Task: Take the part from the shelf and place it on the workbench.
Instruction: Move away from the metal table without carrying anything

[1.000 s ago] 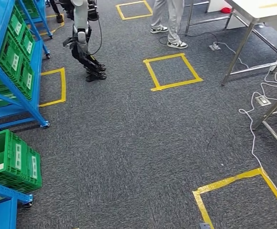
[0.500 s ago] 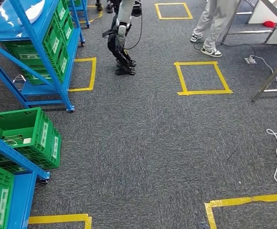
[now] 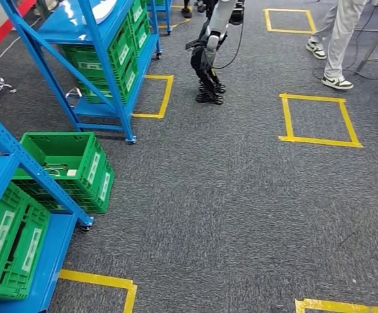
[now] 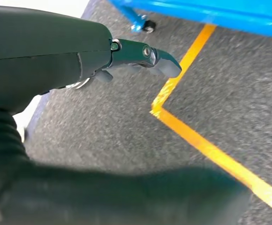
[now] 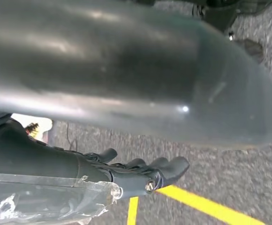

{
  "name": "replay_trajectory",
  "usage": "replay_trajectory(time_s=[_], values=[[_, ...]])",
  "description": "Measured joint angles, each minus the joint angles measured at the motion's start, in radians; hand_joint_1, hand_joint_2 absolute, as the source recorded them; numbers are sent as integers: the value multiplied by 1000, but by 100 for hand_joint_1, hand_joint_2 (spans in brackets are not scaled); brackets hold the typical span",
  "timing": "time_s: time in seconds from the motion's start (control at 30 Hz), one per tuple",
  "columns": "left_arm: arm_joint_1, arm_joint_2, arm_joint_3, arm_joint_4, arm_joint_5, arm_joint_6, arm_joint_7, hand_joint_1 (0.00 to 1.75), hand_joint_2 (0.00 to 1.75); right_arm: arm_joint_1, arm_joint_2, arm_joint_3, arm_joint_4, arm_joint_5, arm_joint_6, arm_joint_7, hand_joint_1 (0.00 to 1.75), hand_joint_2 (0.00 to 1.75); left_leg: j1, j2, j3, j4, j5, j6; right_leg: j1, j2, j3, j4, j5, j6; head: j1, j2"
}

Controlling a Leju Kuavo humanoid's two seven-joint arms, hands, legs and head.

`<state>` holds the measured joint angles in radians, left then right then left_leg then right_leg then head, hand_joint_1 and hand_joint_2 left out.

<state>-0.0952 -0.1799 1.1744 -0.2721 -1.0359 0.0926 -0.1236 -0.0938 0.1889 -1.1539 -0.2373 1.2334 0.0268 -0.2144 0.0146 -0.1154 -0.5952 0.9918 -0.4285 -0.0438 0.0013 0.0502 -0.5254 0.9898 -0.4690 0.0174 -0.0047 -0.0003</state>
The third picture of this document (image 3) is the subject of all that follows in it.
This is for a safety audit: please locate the person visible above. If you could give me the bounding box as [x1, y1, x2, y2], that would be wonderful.
[180, 0, 193, 20]
[305, 0, 370, 91]

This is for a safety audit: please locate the black robot tether cable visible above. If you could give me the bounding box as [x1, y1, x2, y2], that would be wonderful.
[213, 10, 245, 71]

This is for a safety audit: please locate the white floor cable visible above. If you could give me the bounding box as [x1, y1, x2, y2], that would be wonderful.
[0, 17, 42, 78]

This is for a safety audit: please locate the white plastic car body part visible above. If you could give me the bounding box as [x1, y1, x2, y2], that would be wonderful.
[81, 0, 119, 26]

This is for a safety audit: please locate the black floor cable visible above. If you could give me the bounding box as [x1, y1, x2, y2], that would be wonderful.
[312, 0, 378, 83]

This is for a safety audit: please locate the red barrier belt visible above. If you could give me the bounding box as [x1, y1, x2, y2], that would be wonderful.
[0, 0, 37, 64]

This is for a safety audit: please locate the grey metal stand frame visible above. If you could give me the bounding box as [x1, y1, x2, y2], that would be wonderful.
[353, 4, 378, 75]

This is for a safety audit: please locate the yellow tape square outline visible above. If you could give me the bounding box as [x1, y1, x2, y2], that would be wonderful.
[263, 8, 317, 36]
[278, 93, 364, 149]
[294, 298, 378, 313]
[131, 74, 175, 120]
[157, 4, 192, 31]

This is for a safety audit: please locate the yellow tape strip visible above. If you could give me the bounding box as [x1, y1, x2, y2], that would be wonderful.
[122, 282, 138, 313]
[58, 268, 138, 291]

